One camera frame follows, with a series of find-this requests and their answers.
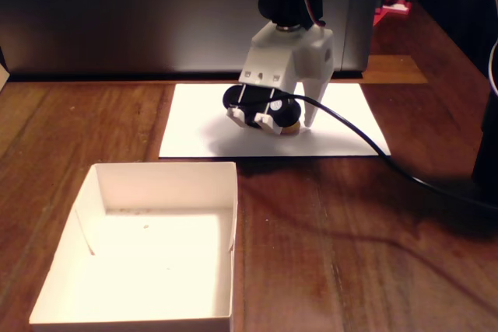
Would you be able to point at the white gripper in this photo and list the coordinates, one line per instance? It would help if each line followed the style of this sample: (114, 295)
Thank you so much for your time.
(289, 54)

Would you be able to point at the mini chocolate chip cookie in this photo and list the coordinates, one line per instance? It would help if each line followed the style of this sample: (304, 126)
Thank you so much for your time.
(292, 129)

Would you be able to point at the white cardboard box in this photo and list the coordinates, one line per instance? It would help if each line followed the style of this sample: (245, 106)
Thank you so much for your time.
(148, 254)

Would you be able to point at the red plastic object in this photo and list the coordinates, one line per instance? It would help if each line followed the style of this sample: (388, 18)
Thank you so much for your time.
(393, 7)

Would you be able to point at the black monitor panel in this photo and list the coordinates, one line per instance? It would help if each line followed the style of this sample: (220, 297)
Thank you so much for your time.
(136, 17)

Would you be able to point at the black wrist camera white mount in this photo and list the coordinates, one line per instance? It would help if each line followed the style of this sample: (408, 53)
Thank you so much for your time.
(286, 112)

